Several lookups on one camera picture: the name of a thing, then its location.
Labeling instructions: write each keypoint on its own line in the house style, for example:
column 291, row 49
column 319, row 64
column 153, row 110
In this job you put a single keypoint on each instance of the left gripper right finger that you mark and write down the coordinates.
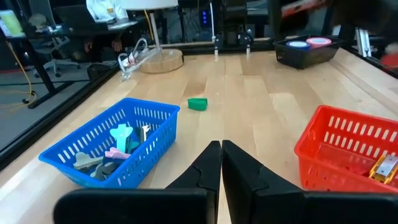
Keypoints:
column 248, row 186

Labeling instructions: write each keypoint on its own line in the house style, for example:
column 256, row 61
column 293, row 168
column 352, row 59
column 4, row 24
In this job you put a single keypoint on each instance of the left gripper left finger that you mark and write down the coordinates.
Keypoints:
column 199, row 180

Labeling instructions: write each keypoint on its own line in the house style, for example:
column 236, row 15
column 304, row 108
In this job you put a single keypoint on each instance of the chrome black staple remover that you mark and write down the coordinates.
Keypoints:
column 143, row 132

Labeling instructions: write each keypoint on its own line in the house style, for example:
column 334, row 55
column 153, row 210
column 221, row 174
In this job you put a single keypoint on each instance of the dark grey staple remover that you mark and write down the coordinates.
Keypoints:
column 102, row 172

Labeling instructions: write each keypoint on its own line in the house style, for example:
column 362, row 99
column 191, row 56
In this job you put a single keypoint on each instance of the light grey staple remover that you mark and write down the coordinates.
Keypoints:
column 84, row 160

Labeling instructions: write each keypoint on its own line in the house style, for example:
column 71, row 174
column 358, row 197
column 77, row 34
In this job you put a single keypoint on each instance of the yellow mini stapler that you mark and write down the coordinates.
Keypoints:
column 377, row 175

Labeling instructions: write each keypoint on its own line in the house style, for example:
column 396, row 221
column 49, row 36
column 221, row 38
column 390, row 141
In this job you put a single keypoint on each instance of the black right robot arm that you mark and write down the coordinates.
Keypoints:
column 357, row 15

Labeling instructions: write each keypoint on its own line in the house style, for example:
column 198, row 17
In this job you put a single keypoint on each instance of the blue plastic basket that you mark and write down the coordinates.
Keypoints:
column 149, row 149

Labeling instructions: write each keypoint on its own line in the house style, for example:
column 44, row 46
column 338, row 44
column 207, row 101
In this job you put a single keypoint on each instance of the red plastic basket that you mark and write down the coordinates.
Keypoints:
column 314, row 161

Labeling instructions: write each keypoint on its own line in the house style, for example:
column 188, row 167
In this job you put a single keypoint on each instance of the green plastic staple box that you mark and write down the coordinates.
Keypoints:
column 197, row 105

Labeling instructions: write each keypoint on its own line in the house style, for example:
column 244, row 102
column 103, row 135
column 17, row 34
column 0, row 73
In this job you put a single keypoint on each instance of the table lamp white shade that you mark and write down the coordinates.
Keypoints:
column 161, row 62

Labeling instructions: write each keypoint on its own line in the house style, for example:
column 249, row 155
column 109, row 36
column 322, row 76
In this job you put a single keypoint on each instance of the black plastic basket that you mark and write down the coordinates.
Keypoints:
column 298, row 59

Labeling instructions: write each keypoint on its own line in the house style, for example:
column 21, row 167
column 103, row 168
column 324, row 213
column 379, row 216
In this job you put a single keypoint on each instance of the black electronics box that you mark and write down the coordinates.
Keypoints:
column 204, row 18

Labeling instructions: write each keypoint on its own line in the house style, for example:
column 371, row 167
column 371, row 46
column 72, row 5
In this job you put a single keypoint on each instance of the silver aluminium profile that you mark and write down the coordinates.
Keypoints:
column 363, row 40

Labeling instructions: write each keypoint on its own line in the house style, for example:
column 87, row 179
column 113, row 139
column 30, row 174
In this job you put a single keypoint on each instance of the orange red object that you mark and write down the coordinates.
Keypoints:
column 301, row 7

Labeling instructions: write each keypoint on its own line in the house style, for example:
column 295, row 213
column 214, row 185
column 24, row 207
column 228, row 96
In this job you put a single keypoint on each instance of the person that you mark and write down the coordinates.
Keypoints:
column 105, row 11

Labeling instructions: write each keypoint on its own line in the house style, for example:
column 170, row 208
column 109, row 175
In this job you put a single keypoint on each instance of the black office desk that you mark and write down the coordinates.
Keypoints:
column 40, row 68

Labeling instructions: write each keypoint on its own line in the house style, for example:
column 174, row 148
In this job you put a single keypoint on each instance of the grey office chair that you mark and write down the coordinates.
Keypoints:
column 56, row 46

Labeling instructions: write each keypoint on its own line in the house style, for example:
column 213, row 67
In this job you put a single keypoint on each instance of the black laptop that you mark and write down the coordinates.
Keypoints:
column 71, row 15

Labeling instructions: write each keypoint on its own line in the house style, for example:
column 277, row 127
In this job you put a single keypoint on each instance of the green white container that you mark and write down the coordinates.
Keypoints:
column 12, row 23

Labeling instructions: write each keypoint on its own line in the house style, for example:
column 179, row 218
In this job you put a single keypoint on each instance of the black aluminium table frame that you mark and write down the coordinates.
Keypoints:
column 46, row 127

